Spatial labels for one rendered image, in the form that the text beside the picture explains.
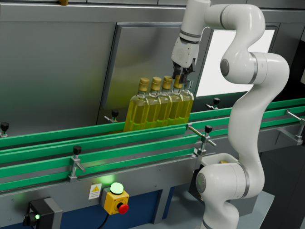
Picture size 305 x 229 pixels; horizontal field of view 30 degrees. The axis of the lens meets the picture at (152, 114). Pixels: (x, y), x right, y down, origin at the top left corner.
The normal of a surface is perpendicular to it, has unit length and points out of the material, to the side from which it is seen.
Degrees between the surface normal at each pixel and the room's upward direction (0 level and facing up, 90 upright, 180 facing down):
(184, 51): 89
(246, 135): 87
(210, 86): 90
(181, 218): 0
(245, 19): 66
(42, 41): 90
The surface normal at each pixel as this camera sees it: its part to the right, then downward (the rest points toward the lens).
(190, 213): 0.22, -0.89
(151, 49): 0.59, 0.45
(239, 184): 0.40, 0.08
